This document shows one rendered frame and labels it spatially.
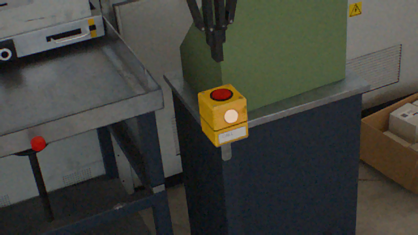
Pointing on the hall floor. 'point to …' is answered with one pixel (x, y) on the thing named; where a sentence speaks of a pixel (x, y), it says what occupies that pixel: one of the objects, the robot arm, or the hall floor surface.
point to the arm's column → (279, 172)
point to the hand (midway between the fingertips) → (216, 44)
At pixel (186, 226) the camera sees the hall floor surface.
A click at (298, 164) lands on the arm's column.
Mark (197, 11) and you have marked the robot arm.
